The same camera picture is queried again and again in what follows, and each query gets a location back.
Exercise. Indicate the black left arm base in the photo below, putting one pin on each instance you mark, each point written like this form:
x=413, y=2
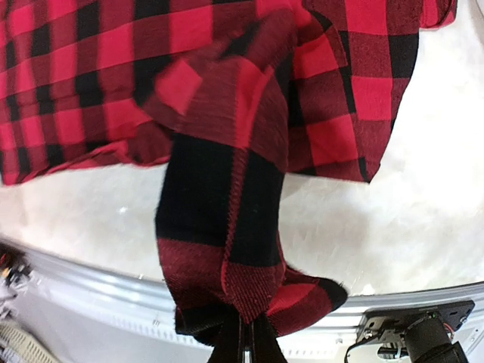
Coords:
x=16, y=271

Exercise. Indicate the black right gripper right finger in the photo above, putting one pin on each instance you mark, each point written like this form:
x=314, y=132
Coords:
x=264, y=344

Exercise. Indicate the perforated green storage basket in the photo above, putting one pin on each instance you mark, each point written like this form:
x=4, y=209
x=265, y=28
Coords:
x=18, y=346

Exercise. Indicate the aluminium front rail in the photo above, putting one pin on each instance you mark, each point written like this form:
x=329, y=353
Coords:
x=87, y=314

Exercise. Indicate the red black plaid flannel shirt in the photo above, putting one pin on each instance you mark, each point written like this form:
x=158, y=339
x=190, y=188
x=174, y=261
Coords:
x=231, y=96

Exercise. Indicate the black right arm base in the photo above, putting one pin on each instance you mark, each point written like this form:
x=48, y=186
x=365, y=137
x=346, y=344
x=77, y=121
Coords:
x=423, y=334

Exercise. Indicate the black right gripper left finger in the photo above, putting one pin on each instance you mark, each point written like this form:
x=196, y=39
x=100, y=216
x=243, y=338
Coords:
x=229, y=347

